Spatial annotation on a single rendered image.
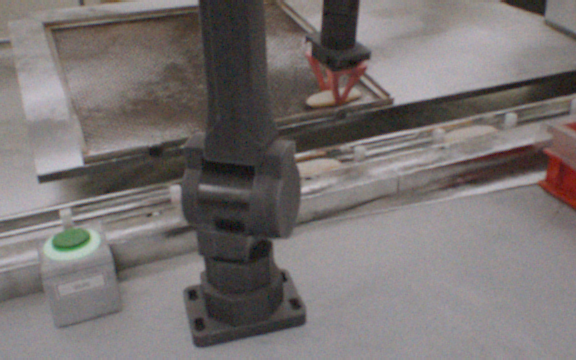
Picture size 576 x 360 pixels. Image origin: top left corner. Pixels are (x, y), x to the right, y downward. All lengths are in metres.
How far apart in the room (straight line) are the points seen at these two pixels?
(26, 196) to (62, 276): 0.34
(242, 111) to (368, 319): 0.26
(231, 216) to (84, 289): 0.18
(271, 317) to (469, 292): 0.22
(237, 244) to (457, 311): 0.25
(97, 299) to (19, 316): 0.09
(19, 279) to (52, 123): 0.33
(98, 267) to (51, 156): 0.30
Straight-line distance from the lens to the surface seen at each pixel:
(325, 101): 1.02
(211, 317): 0.65
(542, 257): 0.80
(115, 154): 0.90
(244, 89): 0.55
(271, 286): 0.63
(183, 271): 0.75
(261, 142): 0.57
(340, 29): 0.96
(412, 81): 1.13
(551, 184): 0.94
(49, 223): 0.85
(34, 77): 1.16
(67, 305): 0.69
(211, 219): 0.61
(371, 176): 0.86
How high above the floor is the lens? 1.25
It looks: 27 degrees down
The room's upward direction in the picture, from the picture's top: 2 degrees counter-clockwise
